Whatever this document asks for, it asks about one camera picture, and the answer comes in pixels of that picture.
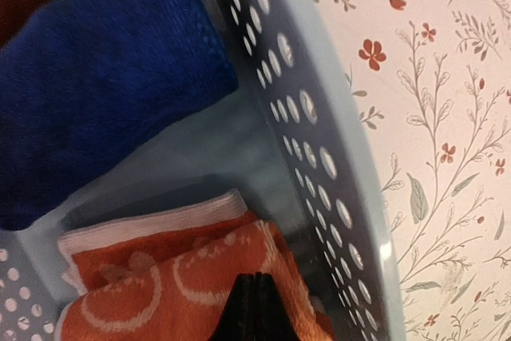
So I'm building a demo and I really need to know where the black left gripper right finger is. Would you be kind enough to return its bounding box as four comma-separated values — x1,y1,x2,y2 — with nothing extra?
255,273,298,341

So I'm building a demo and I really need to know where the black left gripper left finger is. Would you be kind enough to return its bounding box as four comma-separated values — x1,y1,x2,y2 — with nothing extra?
209,274,256,341

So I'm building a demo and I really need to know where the orange rabbit print towel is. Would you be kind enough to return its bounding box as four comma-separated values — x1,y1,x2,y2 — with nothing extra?
55,189,334,340

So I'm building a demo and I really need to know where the light blue plastic basket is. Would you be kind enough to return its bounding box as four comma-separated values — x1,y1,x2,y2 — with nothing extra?
1,0,405,340

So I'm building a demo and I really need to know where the blue rolled towel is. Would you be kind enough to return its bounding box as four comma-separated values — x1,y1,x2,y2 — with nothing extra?
1,0,238,231

